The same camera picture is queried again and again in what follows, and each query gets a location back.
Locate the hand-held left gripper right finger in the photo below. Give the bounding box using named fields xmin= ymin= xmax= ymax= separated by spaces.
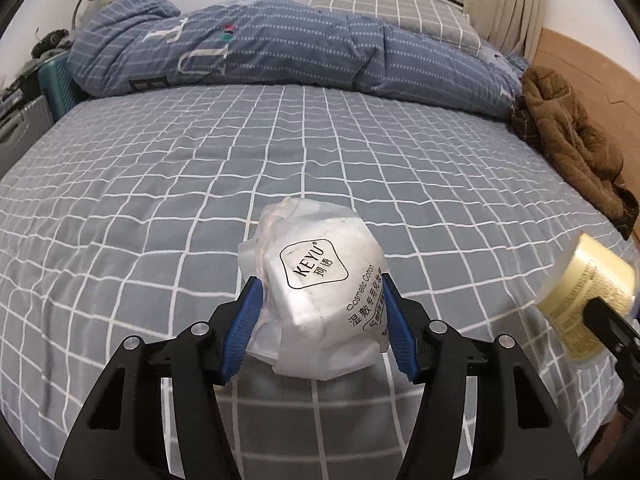
xmin=382 ymin=280 xmax=586 ymax=480

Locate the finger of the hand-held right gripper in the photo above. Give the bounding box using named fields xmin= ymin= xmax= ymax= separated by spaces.
xmin=582 ymin=297 xmax=640 ymax=376

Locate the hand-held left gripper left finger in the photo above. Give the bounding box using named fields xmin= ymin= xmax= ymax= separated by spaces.
xmin=55 ymin=276 xmax=265 ymax=480

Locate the yellow round container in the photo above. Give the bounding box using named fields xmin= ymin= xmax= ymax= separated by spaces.
xmin=535 ymin=231 xmax=640 ymax=371

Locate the white cotton pad bag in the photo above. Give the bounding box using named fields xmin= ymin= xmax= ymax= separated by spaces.
xmin=237 ymin=196 xmax=392 ymax=381

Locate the bed with grey checked sheet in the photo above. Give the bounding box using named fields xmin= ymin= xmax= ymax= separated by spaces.
xmin=0 ymin=82 xmax=640 ymax=480

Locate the brown quilted jacket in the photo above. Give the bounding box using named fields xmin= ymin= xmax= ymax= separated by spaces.
xmin=510 ymin=65 xmax=640 ymax=241

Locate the wooden headboard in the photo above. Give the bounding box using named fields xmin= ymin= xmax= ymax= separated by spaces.
xmin=522 ymin=27 xmax=640 ymax=241

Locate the blue striped quilt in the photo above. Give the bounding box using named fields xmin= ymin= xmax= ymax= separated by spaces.
xmin=67 ymin=0 xmax=531 ymax=121

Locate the grey suitcase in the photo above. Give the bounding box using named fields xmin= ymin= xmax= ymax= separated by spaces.
xmin=0 ymin=95 xmax=55 ymax=176

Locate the teal suitcase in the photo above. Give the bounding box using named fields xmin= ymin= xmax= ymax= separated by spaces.
xmin=37 ymin=55 xmax=81 ymax=121

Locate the grey checked pillow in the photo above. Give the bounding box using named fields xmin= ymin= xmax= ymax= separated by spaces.
xmin=307 ymin=0 xmax=483 ymax=53

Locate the dark round object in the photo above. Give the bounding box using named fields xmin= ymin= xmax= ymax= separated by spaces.
xmin=30 ymin=30 xmax=68 ymax=58

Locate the beige curtain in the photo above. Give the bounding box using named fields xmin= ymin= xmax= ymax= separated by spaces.
xmin=462 ymin=0 xmax=548 ymax=58

